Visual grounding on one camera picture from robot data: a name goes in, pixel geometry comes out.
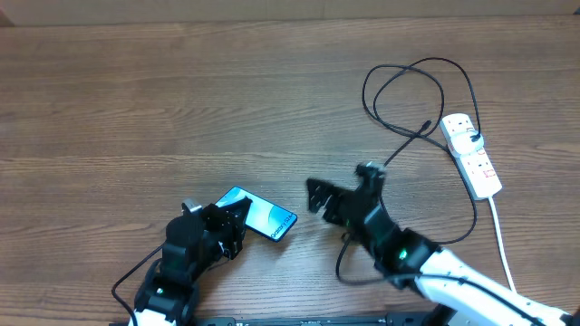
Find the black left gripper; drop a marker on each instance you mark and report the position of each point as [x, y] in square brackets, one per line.
[229, 224]

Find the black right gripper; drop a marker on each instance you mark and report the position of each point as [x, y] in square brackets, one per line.
[320, 200]

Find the white power strip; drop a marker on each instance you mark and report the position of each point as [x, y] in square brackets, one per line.
[476, 168]

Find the Samsung Galaxy smartphone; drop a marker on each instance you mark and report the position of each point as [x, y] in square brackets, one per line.
[265, 218]

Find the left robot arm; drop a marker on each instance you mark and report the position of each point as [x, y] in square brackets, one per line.
[195, 242]

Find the white charger plug adapter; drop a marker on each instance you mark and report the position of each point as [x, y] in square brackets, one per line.
[465, 143]

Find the cardboard backdrop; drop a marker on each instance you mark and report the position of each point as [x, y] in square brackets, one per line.
[88, 12]

